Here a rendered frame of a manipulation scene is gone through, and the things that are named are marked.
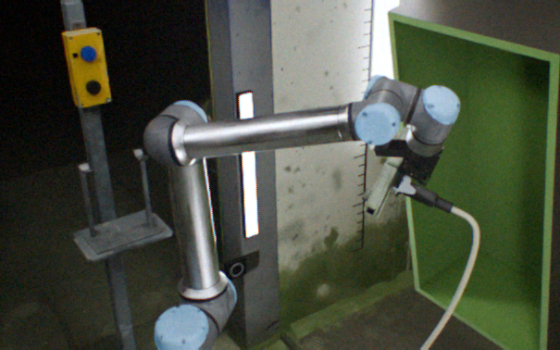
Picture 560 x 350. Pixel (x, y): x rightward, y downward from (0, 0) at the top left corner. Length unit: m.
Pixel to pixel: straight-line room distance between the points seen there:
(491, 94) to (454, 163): 0.32
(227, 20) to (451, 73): 0.81
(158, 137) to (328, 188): 1.42
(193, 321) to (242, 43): 1.05
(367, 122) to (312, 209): 1.53
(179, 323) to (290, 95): 1.10
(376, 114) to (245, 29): 1.11
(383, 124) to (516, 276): 1.54
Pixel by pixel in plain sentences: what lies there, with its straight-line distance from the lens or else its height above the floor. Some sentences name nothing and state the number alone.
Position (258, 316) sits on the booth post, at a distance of 3.06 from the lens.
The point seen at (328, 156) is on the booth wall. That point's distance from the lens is 2.88.
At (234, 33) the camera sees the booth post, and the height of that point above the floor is 1.50.
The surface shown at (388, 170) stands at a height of 1.30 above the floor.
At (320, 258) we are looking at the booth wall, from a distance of 3.12.
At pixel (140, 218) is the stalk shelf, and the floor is 0.79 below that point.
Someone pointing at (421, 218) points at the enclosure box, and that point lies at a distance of 2.63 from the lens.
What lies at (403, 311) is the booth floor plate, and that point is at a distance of 3.38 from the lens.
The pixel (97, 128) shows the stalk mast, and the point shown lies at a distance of 2.54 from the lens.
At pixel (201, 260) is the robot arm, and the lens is 1.96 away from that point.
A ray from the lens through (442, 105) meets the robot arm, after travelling 1.58.
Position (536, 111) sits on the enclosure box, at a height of 1.28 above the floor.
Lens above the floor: 2.13
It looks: 27 degrees down
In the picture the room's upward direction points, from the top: 1 degrees counter-clockwise
